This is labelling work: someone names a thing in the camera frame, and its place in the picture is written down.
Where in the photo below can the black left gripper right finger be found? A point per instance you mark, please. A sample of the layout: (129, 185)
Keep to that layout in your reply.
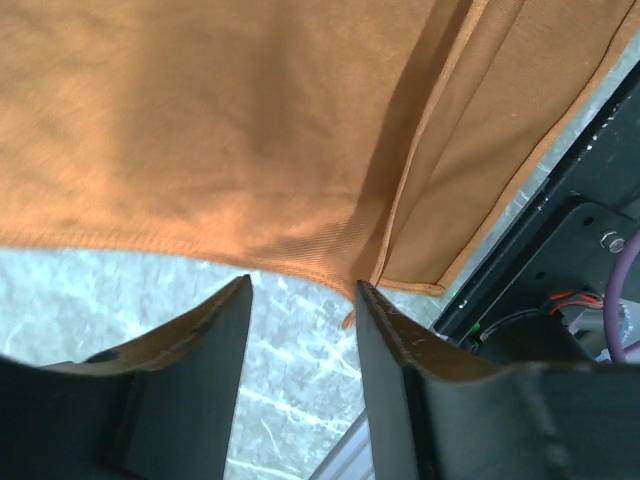
(436, 411)

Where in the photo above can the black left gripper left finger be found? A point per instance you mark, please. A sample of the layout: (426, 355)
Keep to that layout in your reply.
(160, 406)

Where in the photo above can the orange cloth napkin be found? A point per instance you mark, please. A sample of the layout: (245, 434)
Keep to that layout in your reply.
(330, 140)

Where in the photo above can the aluminium frame rail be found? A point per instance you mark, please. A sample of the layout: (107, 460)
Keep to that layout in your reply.
(351, 458)

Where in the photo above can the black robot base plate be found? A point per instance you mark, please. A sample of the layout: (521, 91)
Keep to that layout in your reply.
(556, 258)

